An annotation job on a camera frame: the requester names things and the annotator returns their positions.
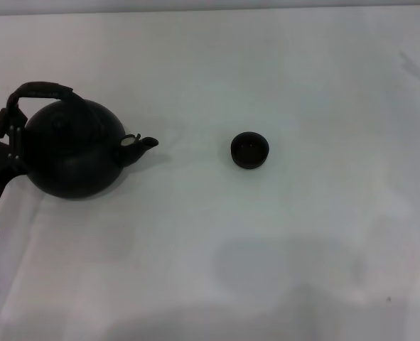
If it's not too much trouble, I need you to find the black round teapot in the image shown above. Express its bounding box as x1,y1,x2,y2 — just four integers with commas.
6,81,160,200

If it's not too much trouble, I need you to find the small dark teacup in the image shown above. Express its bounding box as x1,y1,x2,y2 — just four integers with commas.
230,131,269,171

